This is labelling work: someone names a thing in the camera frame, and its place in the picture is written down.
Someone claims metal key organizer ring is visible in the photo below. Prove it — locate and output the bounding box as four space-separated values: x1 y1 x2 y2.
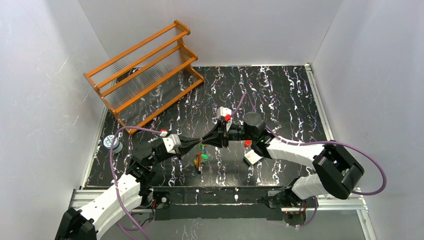
194 142 210 175

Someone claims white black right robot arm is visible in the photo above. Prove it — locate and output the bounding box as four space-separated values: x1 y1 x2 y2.
202 111 365 205

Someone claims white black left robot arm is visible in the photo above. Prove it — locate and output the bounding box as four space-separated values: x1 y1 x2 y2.
55 133 202 240

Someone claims red tag key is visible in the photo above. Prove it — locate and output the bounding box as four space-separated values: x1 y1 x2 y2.
244 140 252 148

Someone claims white card box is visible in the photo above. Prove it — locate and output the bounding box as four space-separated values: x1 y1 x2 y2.
243 149 264 166

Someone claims white blue tape roll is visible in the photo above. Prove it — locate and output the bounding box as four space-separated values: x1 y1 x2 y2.
102 135 123 154

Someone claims orange wooden shelf rack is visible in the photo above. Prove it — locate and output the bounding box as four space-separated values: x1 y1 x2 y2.
84 20 204 127

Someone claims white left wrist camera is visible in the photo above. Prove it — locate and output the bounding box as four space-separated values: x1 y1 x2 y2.
162 133 181 154

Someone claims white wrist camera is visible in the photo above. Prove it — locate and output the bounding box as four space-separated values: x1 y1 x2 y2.
162 133 181 154
216 106 232 124

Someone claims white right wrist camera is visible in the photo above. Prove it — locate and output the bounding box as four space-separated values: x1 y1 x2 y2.
216 106 232 124

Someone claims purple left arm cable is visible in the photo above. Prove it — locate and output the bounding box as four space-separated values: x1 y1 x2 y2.
109 125 168 240

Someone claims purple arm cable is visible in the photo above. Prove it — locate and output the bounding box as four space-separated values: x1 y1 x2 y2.
109 125 168 240
231 92 388 229

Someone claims aluminium front rail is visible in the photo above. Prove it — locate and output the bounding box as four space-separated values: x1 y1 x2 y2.
67 187 369 213

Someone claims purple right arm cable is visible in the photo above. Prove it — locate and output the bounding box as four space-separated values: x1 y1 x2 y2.
231 92 388 229

